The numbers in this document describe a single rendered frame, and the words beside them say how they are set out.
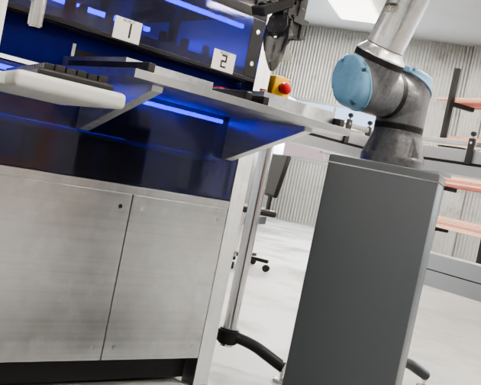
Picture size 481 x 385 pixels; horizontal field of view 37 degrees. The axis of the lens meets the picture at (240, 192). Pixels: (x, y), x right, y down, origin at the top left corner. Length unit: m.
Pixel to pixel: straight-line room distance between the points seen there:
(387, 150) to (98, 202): 0.81
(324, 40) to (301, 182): 2.39
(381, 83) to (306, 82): 10.45
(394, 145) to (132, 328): 0.96
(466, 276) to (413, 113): 1.02
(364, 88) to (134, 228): 0.84
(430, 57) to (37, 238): 10.24
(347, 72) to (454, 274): 1.20
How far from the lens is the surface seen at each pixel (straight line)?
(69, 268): 2.01
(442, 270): 2.65
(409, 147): 1.69
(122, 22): 2.01
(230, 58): 2.21
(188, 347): 2.30
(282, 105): 1.85
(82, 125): 1.92
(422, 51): 11.83
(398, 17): 1.60
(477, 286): 2.58
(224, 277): 2.31
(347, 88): 1.60
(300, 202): 11.86
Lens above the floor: 0.72
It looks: 2 degrees down
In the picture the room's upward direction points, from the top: 12 degrees clockwise
